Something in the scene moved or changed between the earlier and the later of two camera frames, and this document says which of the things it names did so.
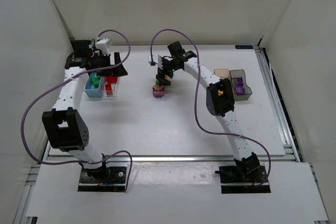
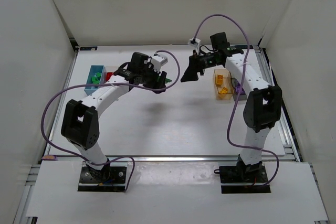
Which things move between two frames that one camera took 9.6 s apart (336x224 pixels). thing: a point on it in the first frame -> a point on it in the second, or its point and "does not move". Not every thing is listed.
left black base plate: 108,179 does not move
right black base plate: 243,179 does not move
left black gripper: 115,63 -> 154,77
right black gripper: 163,76 -> 197,61
